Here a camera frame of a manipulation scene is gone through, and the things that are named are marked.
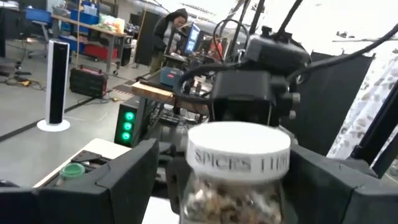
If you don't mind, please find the green lid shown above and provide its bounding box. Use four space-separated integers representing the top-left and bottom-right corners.
58 162 86 182

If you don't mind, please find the black partition panel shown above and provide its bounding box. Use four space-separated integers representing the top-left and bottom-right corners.
287 51 376 156

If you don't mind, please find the black frame post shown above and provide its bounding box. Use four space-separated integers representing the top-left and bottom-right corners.
349 80 398 180

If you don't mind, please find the black box with green lights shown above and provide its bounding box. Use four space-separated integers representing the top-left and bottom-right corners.
113 98 141 147

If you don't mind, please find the patterned white curtain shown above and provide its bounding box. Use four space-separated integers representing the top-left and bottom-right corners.
326 51 398 160

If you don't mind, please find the blue power supply device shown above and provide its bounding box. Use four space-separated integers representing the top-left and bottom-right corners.
159 66 185 88

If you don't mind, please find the wooden board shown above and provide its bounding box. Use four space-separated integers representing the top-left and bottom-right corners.
131 81 210 116

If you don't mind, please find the black red equipment case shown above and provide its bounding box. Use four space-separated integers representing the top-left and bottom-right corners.
68 64 109 100

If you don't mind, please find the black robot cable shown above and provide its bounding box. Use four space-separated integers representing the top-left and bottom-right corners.
285 24 398 83

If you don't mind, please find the white black tower fan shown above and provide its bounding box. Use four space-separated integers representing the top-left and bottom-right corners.
36 39 72 133

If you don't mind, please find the white-lid glass spice jar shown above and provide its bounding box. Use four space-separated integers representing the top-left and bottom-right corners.
180 121 292 224

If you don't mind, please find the workbench with storage bins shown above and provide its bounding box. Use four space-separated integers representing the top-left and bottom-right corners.
51 0 129 75

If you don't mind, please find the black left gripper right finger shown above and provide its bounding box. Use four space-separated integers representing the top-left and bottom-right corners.
281 145 398 224

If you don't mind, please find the person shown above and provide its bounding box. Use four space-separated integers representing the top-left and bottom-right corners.
150 8 189 74

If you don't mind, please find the computer monitor with blue screen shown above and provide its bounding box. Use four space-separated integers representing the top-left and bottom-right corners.
184 22 202 56

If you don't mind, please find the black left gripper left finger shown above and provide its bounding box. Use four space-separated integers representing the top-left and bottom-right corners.
0 138 160 224

